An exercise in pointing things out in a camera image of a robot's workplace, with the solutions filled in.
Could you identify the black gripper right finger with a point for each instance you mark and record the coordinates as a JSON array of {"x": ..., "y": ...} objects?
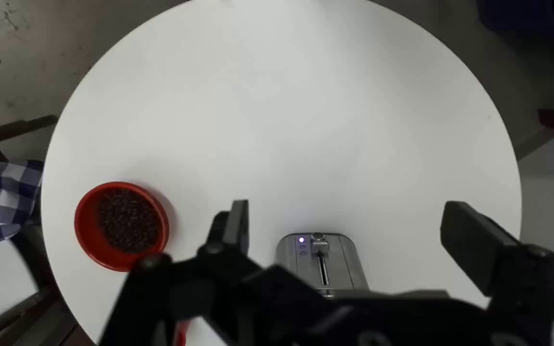
[{"x": 476, "y": 242}]

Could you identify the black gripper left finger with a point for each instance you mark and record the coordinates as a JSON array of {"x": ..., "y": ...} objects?
[{"x": 230, "y": 229}]

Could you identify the red bowl of dark beans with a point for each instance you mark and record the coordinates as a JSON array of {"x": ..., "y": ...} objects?
[{"x": 118, "y": 223}]

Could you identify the dark wooden chair right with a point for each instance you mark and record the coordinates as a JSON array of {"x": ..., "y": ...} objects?
[{"x": 543, "y": 135}]

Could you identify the dark wooden chair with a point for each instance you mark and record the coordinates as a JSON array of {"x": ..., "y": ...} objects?
[
  {"x": 543, "y": 135},
  {"x": 32, "y": 308}
]

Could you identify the dark wooden chair left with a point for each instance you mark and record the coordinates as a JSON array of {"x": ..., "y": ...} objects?
[{"x": 32, "y": 308}]

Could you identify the blue white checkered cloth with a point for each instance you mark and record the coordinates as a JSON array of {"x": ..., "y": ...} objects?
[{"x": 20, "y": 189}]

